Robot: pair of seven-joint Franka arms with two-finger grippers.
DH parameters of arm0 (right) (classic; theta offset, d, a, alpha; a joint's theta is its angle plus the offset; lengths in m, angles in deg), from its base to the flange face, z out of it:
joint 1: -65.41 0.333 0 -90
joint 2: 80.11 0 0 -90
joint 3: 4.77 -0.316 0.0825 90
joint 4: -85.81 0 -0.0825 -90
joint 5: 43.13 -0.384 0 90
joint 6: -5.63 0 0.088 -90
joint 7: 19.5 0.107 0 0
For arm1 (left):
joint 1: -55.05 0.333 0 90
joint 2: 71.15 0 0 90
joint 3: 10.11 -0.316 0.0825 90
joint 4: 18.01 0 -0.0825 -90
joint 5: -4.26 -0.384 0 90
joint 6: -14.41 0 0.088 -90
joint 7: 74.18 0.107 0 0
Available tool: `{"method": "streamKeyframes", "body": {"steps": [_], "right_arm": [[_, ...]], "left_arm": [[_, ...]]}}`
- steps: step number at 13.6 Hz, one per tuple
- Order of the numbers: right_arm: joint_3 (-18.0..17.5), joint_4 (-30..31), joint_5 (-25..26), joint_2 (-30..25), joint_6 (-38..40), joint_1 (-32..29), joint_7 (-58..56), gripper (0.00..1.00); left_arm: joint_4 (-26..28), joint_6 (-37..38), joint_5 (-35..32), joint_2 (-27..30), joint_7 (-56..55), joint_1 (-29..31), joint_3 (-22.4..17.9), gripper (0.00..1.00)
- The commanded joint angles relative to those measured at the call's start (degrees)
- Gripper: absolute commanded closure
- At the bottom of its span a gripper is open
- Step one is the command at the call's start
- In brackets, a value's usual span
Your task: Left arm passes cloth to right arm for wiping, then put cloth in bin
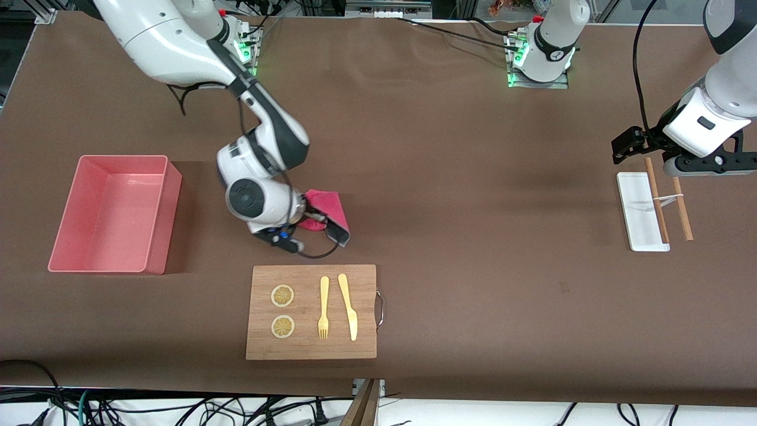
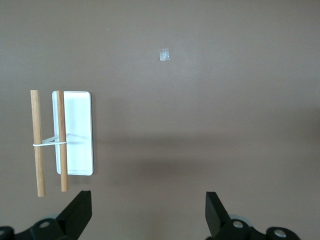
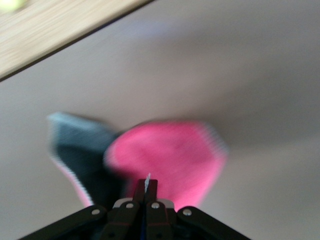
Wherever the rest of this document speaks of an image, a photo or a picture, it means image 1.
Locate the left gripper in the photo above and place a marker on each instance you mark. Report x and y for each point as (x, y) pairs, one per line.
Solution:
(640, 141)

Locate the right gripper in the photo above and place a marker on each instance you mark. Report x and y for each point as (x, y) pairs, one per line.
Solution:
(335, 231)

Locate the pink cloth with grey backing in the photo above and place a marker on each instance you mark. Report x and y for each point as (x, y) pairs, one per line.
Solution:
(328, 204)

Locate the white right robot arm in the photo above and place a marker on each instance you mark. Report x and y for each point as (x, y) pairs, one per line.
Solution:
(165, 41)

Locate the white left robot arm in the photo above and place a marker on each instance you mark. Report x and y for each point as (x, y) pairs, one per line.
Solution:
(736, 83)

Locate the yellow plastic fork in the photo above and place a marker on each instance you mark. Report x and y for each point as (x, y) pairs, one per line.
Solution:
(324, 296)

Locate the lemon slice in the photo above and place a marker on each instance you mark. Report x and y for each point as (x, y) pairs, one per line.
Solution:
(282, 296)
(282, 326)

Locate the white rectangular tray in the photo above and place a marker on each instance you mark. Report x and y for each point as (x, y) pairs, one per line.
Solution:
(641, 219)

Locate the yellow plastic knife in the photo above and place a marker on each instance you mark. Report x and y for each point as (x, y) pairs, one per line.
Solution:
(349, 307)

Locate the wooden cutting board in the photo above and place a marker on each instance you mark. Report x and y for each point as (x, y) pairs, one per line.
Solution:
(307, 349)

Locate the wooden beam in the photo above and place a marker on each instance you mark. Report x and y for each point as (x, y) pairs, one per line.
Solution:
(364, 408)

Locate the black power plug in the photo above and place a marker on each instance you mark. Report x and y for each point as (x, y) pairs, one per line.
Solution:
(320, 417)

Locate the pink plastic bin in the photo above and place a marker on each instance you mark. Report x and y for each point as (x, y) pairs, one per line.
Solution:
(106, 213)

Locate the grey electronics box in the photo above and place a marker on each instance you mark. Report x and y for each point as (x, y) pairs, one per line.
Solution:
(387, 7)

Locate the orange toy figure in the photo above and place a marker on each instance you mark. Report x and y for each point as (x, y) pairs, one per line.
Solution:
(498, 7)

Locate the metal table bracket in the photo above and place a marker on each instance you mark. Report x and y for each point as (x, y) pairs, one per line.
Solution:
(382, 387)

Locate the aluminium frame profile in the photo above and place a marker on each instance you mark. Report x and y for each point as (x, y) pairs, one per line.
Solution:
(47, 12)

